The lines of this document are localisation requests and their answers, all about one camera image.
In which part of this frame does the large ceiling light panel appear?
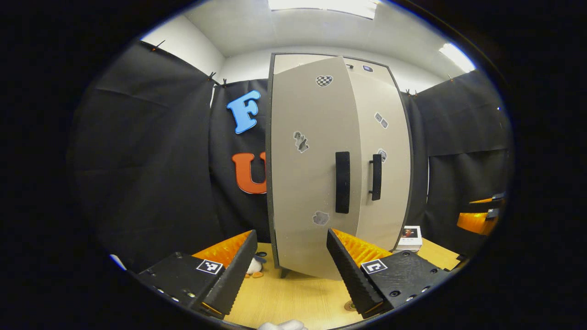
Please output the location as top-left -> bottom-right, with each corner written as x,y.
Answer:
268,0 -> 381,19

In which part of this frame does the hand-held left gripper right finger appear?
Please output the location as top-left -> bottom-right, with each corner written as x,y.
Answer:
327,228 -> 452,319

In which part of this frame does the small plush toy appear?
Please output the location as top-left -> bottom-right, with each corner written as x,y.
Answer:
245,252 -> 267,279

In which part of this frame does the grey cabinet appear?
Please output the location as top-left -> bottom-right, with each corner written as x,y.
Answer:
266,53 -> 413,279

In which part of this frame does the small ceiling light panel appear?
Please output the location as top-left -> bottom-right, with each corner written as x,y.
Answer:
439,43 -> 477,73

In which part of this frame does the black door handle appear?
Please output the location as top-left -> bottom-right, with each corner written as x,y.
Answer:
369,154 -> 382,201
335,151 -> 350,214

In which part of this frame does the grey cabinet door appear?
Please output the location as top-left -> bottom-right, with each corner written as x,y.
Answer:
344,59 -> 412,252
271,56 -> 363,280

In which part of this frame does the black backdrop cloth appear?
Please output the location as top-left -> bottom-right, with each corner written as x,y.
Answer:
69,40 -> 514,271

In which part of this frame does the small white box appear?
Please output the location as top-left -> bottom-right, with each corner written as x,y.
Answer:
395,225 -> 423,252

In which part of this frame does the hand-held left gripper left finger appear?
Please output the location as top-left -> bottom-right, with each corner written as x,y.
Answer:
135,229 -> 258,319

